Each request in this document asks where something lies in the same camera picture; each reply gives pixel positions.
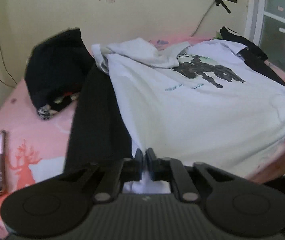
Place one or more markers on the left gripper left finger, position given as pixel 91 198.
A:
pixel 103 180

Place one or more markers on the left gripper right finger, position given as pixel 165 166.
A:
pixel 187 183

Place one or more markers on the white printed t-shirt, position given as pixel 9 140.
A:
pixel 199 103

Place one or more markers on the black folded clothes pile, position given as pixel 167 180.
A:
pixel 56 72

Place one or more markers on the long black garment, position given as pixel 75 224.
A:
pixel 98 131

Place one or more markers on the pink floral bed sheet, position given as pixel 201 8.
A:
pixel 41 201

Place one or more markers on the black garment near window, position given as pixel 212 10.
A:
pixel 253 56

